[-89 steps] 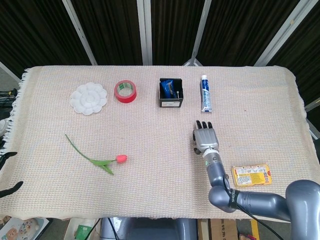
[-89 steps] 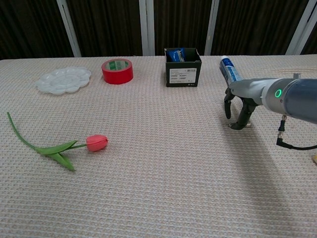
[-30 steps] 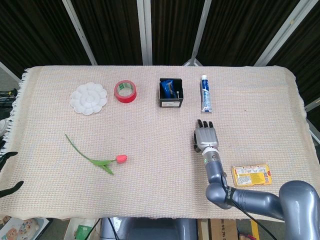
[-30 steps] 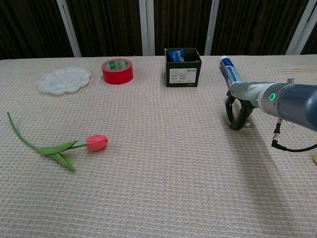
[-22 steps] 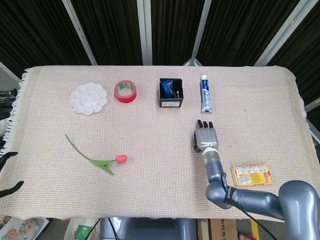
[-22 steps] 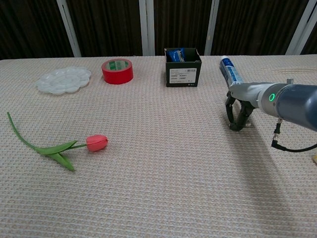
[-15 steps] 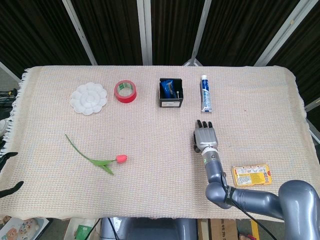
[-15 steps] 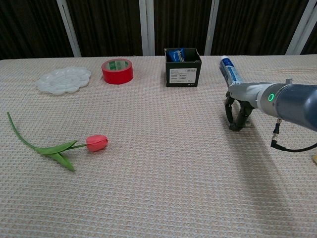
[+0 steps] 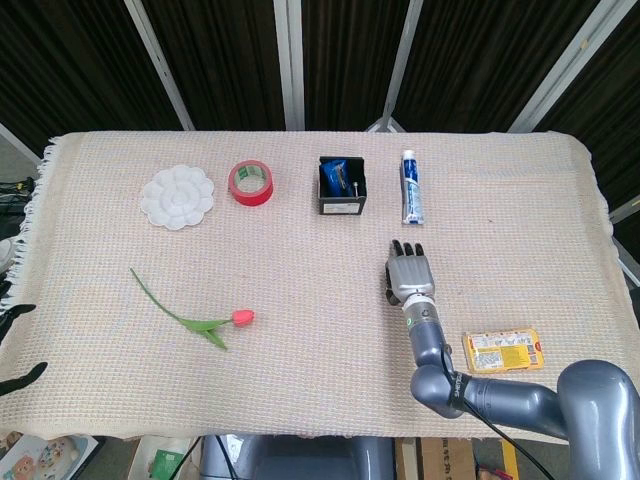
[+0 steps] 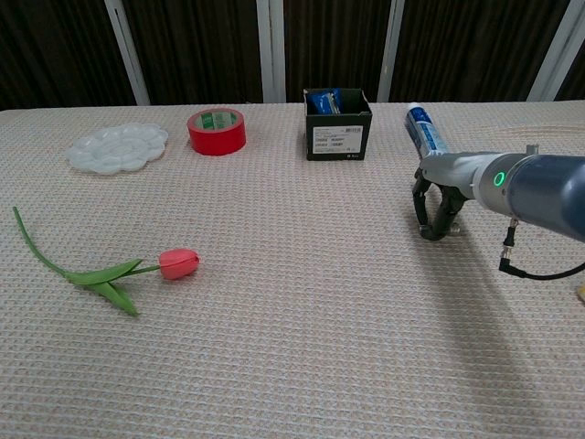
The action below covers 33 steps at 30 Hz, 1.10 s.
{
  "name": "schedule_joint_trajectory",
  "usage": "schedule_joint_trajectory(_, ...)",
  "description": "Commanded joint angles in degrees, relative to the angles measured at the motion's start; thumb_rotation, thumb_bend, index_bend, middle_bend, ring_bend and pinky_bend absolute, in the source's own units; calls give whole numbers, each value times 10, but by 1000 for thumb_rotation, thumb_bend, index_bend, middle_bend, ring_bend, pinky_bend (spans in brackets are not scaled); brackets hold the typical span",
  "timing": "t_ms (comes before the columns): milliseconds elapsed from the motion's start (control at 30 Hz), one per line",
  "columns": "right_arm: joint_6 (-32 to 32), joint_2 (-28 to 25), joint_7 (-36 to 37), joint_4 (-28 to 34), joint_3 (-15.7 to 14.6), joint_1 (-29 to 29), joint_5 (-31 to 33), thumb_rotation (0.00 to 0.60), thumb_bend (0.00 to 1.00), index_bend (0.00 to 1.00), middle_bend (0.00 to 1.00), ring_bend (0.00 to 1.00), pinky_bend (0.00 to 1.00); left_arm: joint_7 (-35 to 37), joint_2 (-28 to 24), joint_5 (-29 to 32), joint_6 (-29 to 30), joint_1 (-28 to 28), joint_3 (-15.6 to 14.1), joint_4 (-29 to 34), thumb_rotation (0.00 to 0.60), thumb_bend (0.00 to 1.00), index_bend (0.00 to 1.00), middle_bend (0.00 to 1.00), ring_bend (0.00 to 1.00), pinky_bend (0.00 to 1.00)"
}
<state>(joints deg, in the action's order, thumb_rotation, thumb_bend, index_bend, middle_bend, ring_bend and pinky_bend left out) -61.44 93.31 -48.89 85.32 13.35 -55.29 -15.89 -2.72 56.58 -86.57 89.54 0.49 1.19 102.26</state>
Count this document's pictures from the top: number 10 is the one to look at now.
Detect white blue toothpaste tube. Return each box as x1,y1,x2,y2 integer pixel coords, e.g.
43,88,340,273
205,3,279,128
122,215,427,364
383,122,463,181
404,102,452,159

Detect black open cardboard box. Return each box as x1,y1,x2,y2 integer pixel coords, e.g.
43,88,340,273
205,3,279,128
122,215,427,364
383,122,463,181
303,88,374,162

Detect blue foil packet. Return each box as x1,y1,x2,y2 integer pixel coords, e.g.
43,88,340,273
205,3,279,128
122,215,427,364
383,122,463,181
306,88,345,115

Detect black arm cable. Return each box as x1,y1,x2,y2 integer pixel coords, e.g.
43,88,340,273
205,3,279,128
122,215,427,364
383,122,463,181
497,218,585,281

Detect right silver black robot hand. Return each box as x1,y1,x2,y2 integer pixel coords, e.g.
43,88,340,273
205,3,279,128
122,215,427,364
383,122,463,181
412,150,486,241

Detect white aluminium frame post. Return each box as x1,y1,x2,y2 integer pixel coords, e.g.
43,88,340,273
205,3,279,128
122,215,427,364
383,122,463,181
255,0,287,104
103,0,152,107
375,0,407,104
526,0,585,103

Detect red adhesive tape roll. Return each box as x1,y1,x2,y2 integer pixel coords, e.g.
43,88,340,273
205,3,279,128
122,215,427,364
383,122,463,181
186,108,248,157

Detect beige woven tablecloth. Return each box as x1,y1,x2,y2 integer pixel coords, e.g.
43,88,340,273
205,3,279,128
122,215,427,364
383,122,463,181
0,101,585,439

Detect artificial pink tulip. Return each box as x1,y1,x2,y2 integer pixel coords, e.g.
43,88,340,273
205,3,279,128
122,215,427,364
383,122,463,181
12,206,202,317

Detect white flower-shaped paint palette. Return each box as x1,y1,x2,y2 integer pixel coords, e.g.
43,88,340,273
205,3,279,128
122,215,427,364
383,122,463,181
63,122,170,176

